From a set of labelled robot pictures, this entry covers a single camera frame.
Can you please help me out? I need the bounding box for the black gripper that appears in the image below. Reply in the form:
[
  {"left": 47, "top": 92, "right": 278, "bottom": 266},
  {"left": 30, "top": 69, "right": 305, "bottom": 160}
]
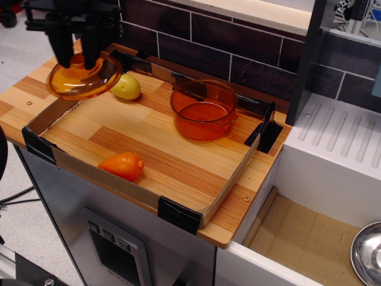
[{"left": 22, "top": 1, "right": 123, "bottom": 70}]

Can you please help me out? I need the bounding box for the orange transparent pot lid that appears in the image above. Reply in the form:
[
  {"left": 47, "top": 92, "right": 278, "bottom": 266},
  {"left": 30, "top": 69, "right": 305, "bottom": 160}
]
[{"left": 46, "top": 52, "right": 123, "bottom": 101}]

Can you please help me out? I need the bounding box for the orange transparent pot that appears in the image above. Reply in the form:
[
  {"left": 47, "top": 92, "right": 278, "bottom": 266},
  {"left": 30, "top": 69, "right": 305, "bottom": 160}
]
[{"left": 170, "top": 79, "right": 238, "bottom": 141}]

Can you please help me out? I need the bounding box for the black caster wheel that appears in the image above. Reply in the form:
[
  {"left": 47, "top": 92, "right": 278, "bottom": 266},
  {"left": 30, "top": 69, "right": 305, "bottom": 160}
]
[{"left": 1, "top": 8, "right": 17, "bottom": 28}]

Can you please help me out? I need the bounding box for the yellow toy potato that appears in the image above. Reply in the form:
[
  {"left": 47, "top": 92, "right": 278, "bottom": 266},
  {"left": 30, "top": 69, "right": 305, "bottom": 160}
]
[{"left": 111, "top": 74, "right": 141, "bottom": 100}]

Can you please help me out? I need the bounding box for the orange toy carrot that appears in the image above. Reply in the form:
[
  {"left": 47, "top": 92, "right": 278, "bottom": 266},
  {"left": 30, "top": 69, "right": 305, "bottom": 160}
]
[{"left": 98, "top": 152, "right": 145, "bottom": 181}]

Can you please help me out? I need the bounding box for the cardboard fence with black tape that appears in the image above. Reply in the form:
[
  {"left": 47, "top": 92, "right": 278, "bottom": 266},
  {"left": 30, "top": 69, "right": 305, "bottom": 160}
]
[{"left": 22, "top": 50, "right": 290, "bottom": 237}]

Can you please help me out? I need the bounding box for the white sink drainboard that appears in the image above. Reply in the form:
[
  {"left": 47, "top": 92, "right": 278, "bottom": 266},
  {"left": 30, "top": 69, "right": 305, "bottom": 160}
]
[{"left": 275, "top": 94, "right": 380, "bottom": 228}]

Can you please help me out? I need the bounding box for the steel bowl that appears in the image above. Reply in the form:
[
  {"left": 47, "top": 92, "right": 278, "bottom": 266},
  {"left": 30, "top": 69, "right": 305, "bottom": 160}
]
[{"left": 350, "top": 222, "right": 380, "bottom": 286}]

